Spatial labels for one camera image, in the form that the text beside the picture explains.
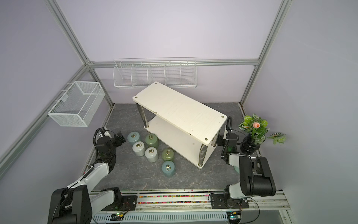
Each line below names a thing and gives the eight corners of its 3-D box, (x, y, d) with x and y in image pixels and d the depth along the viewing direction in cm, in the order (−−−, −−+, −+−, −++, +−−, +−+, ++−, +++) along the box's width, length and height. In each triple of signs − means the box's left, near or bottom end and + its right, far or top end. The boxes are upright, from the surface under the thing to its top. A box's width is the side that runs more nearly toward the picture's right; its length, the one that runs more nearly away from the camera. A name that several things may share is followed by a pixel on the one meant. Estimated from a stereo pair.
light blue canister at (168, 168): (163, 177, 84) (161, 172, 77) (164, 165, 89) (162, 159, 82) (175, 177, 84) (174, 172, 77) (175, 165, 89) (174, 159, 82)
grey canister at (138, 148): (135, 156, 93) (131, 150, 86) (137, 147, 97) (133, 141, 90) (146, 156, 93) (142, 150, 86) (147, 147, 97) (144, 141, 90)
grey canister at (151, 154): (146, 162, 90) (143, 157, 83) (148, 152, 94) (145, 146, 88) (157, 162, 90) (155, 157, 83) (159, 152, 94) (157, 146, 88)
